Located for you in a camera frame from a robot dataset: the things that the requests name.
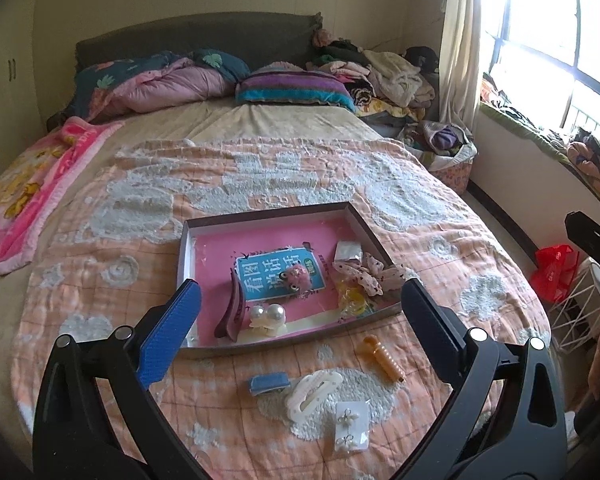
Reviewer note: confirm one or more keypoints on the dark bed headboard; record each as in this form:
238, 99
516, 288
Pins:
180, 35

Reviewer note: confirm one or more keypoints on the yellow hoops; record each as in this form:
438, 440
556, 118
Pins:
352, 302

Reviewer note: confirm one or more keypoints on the beige bed sheet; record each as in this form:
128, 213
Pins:
280, 120

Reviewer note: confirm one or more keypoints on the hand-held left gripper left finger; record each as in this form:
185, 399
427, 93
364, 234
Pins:
170, 330

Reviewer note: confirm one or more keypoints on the pink fuzzy hair clip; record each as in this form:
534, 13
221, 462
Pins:
296, 279

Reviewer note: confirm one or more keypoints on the pearl hair clip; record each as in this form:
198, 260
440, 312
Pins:
262, 314

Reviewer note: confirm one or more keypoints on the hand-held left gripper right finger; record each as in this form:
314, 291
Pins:
430, 330

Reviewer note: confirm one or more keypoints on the orange hair clip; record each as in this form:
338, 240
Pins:
382, 357

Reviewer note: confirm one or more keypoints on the white claw hair clip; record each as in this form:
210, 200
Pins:
310, 392

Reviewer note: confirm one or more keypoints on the polka dot hair bow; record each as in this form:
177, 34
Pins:
370, 275

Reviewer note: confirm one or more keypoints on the pink cartoon blanket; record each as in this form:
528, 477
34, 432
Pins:
30, 175

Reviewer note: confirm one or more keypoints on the peach cloud quilt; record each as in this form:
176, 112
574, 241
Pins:
430, 240

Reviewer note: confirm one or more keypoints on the small blue hair clip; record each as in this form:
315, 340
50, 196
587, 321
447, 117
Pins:
267, 385

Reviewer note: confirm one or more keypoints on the striped purple pillow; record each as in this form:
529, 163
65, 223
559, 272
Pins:
290, 87

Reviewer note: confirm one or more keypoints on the pink and navy duvet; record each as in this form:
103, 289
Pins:
180, 85

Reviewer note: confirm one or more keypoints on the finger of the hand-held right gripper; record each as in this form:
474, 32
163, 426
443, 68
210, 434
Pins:
592, 240

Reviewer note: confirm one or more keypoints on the cream curtain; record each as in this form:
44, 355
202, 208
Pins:
462, 35

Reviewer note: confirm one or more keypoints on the window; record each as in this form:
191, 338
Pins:
540, 25

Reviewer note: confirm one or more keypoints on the maroon claw hair clip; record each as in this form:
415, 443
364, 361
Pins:
232, 310

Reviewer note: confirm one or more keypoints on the cherry earring packet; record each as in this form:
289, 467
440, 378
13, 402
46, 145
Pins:
347, 251

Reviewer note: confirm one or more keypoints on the pile of clothes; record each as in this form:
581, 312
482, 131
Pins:
400, 80

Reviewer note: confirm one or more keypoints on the floral laundry basket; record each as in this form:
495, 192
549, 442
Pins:
452, 175

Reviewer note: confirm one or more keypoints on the shallow box with pink inside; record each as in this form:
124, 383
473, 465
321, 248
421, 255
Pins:
260, 230

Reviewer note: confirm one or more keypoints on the cream wardrobe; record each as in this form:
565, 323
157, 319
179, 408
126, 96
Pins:
10, 75

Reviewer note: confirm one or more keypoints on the red plastic bag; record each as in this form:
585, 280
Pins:
555, 270

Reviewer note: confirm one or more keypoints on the white earring card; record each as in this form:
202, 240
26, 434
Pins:
352, 425

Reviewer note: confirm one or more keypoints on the bedding on window sill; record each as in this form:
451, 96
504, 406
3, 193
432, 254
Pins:
545, 140

